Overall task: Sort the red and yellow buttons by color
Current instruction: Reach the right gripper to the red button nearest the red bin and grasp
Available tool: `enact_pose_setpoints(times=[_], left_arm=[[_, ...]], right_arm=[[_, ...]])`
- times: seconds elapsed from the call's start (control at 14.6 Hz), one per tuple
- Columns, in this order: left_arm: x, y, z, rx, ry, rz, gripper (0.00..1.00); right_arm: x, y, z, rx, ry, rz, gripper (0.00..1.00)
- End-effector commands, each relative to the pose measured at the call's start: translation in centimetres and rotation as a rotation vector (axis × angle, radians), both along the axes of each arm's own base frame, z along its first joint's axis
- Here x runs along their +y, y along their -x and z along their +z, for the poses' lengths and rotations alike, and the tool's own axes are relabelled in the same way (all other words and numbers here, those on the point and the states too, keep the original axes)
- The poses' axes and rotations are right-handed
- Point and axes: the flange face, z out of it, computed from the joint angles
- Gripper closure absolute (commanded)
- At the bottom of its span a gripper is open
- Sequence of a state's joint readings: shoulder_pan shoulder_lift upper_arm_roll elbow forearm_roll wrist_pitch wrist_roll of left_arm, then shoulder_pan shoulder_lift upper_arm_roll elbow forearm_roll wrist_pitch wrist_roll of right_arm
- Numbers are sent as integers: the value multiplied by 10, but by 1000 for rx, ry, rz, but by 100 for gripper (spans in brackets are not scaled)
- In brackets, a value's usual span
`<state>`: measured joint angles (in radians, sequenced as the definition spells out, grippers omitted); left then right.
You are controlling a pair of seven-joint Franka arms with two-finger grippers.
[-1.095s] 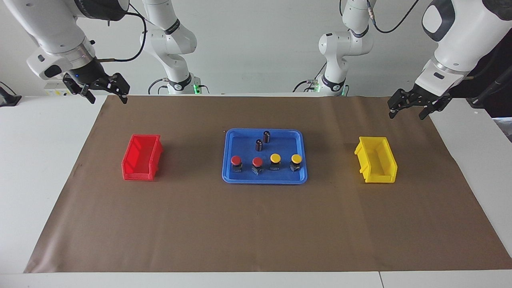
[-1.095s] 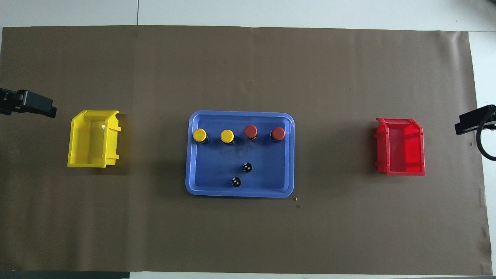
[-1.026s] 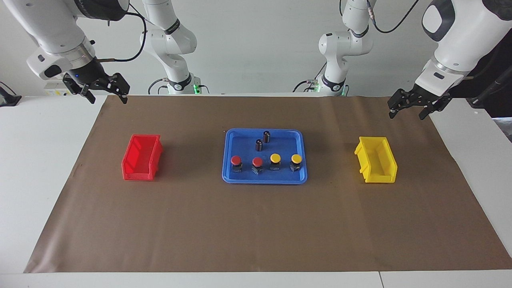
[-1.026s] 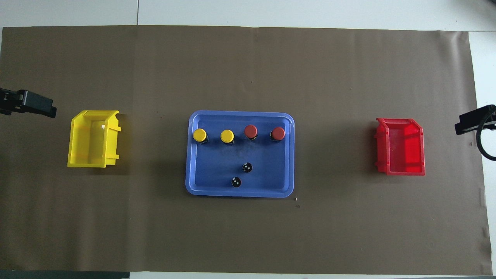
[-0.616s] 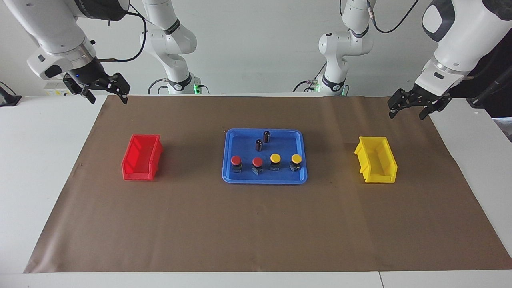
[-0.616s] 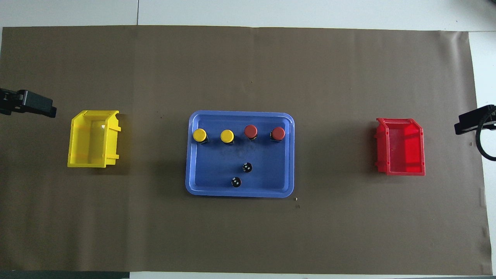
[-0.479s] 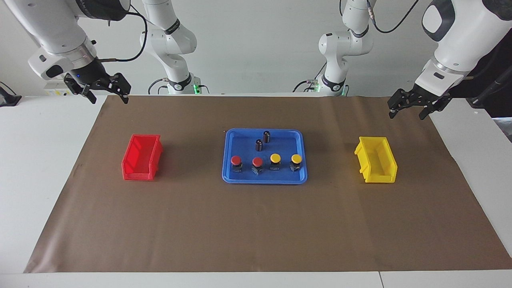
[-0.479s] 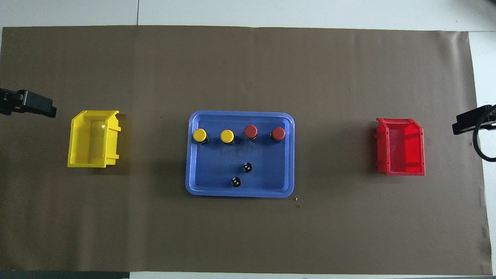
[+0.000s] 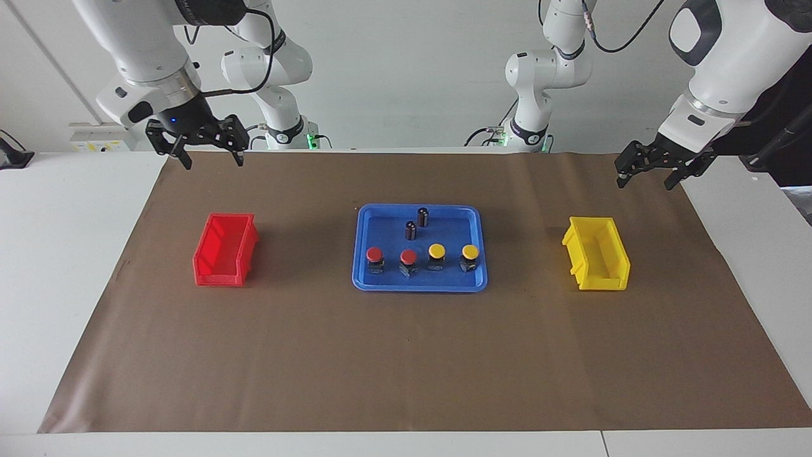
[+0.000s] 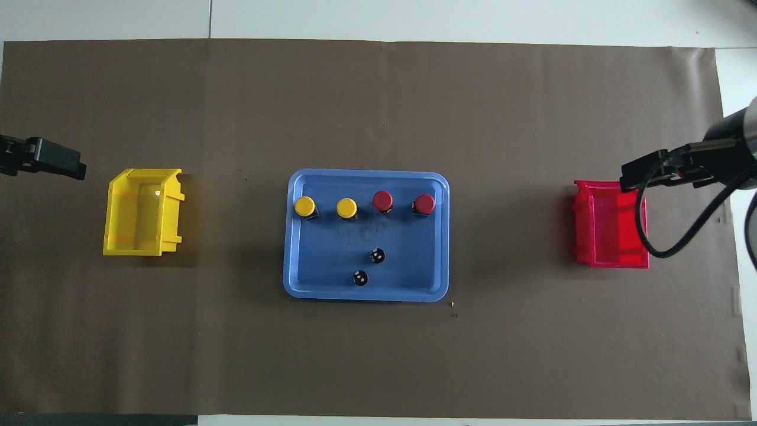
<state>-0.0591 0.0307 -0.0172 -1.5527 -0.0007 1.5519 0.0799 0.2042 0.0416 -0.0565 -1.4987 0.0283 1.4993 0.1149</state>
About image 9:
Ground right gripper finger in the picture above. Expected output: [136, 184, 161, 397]
[146, 121, 192, 171]
[209, 114, 249, 168]

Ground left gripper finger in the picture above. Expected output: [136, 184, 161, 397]
[614, 141, 660, 190]
[664, 162, 698, 191]

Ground white box with yellow label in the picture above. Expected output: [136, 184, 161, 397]
[69, 123, 131, 153]

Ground black background equipment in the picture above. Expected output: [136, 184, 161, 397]
[717, 60, 812, 188]

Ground yellow plastic bin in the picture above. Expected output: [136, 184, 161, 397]
[561, 216, 631, 291]

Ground red plastic bin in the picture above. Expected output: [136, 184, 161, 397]
[192, 213, 260, 288]

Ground black object at table edge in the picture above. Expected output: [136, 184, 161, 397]
[0, 129, 36, 170]

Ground blue plastic tray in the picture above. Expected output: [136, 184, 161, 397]
[352, 203, 489, 293]

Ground brown paper mat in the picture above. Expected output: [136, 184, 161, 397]
[38, 151, 812, 434]

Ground black base cables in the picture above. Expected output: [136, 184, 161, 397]
[465, 98, 516, 148]
[244, 123, 334, 150]

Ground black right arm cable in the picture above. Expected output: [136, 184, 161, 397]
[184, 6, 278, 99]

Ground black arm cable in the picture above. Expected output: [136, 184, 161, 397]
[184, 6, 278, 99]
[580, 0, 667, 55]

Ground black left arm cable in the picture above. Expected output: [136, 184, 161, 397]
[580, 0, 667, 55]

